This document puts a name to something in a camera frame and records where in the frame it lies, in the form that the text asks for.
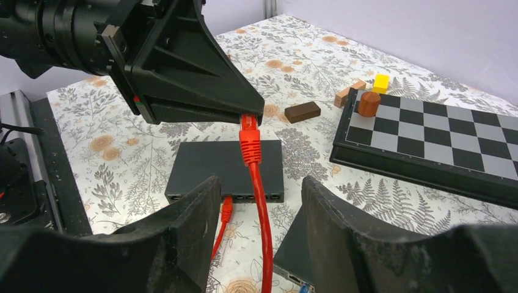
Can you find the dark brown wooden block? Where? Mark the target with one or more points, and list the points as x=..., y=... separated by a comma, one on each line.
x=302, y=112

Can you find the left aluminium frame post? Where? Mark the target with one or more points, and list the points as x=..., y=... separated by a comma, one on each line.
x=270, y=8

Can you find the brown round chess piece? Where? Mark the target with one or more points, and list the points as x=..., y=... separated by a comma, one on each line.
x=369, y=103

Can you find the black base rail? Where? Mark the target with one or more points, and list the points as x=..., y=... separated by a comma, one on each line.
x=37, y=184

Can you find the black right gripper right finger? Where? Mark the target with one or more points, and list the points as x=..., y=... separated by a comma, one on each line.
x=353, y=251

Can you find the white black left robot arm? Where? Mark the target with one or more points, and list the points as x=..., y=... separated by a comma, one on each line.
x=40, y=35

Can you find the black network switch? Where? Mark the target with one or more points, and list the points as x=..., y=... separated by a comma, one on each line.
x=197, y=161
x=292, y=259

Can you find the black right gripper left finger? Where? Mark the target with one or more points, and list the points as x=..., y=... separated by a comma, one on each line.
x=166, y=251

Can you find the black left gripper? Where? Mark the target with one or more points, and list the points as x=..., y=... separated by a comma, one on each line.
x=167, y=65

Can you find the black white chessboard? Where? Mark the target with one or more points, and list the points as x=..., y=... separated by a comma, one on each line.
x=458, y=150

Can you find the yellow block near chessboard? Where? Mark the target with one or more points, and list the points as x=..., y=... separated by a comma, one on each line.
x=381, y=83

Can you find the floral table mat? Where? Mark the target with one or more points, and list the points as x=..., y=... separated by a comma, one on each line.
x=122, y=164

